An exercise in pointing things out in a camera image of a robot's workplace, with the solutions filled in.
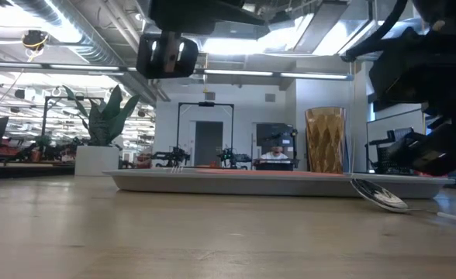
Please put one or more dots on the white plant pot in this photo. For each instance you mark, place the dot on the white plant pot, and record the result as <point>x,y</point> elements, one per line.
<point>96,160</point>

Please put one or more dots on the dark wall screen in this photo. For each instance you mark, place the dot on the dark wall screen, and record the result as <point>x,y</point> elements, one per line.
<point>267,131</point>

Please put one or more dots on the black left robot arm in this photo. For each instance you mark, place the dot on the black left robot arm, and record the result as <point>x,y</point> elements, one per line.
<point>197,15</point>

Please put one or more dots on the grey plastic tray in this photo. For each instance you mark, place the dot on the grey plastic tray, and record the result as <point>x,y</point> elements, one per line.
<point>232,186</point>

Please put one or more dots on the black tall stand frame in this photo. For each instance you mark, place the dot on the black tall stand frame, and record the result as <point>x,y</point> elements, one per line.
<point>206,104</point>

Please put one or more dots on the black laptop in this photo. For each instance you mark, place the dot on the black laptop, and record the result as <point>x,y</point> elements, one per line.
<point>273,164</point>

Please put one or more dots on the green snake plant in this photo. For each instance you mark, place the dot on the green snake plant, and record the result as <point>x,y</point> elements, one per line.
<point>104,124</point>

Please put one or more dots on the black equipment rack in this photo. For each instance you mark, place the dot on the black equipment rack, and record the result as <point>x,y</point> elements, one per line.
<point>379,162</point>

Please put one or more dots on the amber faceted plastic cup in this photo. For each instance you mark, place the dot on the amber faceted plastic cup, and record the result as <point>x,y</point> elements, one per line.
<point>325,143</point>

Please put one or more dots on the grey door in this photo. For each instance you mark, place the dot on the grey door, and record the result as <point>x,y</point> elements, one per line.
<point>208,143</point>

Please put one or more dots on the person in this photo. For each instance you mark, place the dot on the person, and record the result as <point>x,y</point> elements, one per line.
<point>275,155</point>

